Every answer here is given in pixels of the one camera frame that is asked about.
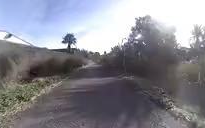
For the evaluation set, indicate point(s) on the grey asphalt path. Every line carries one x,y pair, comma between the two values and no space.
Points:
93,103

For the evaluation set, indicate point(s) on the palm tree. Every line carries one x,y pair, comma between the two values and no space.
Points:
69,40

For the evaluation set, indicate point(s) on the low building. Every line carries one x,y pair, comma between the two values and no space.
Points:
61,50

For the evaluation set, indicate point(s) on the large leafy tree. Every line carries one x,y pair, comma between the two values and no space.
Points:
153,46

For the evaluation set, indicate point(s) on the dry brush embankment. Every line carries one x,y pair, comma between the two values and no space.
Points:
26,63

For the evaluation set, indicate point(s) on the leaf-strewn dirt verge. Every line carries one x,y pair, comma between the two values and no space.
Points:
170,100

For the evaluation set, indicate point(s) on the green grass verge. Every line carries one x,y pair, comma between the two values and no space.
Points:
13,95

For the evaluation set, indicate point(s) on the palm trees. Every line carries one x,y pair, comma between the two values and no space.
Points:
203,43

